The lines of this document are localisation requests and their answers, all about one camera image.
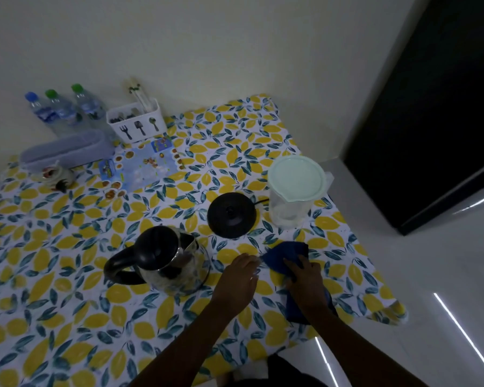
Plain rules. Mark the person's left hand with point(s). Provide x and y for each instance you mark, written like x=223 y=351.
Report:
x=234 y=284

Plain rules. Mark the person's right hand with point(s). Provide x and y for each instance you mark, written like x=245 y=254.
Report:
x=308 y=288

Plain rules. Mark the person's left fingers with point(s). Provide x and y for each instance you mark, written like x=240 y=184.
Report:
x=251 y=265

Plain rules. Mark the person's right fingers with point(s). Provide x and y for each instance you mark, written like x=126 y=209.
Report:
x=297 y=266

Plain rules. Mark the dark blue cloth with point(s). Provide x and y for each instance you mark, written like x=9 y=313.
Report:
x=281 y=253

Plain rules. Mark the person's right forearm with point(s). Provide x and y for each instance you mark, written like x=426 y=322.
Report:
x=355 y=350

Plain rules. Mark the person's left forearm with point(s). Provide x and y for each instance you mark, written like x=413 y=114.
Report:
x=185 y=350

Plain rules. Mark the round black kettle base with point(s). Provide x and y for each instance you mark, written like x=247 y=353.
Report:
x=232 y=215

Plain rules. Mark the clear pitcher with green lid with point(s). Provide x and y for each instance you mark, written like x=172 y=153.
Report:
x=296 y=179

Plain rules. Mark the person's dark clothing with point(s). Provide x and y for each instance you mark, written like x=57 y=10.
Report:
x=282 y=374

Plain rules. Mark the blue printed sticker sheet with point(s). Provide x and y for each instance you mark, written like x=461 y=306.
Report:
x=145 y=165

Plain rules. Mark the lemon print tablecloth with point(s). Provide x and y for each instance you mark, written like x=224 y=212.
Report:
x=84 y=318

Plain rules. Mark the white cutlery holder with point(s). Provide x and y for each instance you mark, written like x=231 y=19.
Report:
x=139 y=126

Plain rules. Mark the black cabinet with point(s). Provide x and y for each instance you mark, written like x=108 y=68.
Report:
x=435 y=116

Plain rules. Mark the bundle of pale chopsticks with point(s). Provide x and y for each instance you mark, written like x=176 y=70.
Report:
x=139 y=94

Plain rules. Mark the small red and white figurine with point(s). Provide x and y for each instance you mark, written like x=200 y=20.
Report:
x=56 y=175

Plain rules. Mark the lavender oblong basket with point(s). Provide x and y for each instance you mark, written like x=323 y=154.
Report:
x=68 y=151

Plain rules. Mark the green cap water bottle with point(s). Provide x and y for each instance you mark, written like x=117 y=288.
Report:
x=64 y=110
x=89 y=103

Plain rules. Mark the blue cap water bottle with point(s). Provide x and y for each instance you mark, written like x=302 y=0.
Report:
x=44 y=113

